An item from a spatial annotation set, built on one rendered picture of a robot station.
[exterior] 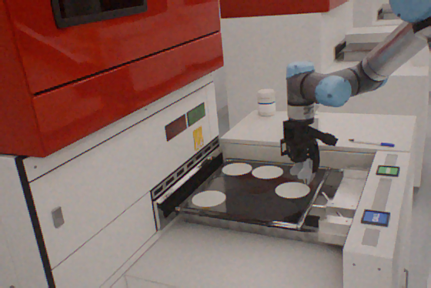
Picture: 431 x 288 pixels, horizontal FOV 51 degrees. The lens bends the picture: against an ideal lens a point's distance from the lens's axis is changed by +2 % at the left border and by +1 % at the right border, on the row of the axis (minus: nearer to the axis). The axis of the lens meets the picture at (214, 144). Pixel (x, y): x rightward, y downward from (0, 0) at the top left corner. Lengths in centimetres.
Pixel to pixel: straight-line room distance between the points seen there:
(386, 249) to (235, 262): 39
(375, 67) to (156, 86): 54
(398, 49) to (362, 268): 49
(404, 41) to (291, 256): 58
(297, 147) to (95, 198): 55
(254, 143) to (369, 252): 71
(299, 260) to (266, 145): 50
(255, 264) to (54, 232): 49
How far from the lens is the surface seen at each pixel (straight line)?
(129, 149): 115
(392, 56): 114
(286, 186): 136
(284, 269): 115
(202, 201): 131
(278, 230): 126
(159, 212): 128
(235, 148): 159
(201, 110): 146
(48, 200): 97
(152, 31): 114
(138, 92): 109
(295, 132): 126
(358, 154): 148
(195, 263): 120
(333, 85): 112
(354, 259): 99
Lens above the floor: 151
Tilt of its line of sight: 20 degrees down
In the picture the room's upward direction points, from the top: 6 degrees counter-clockwise
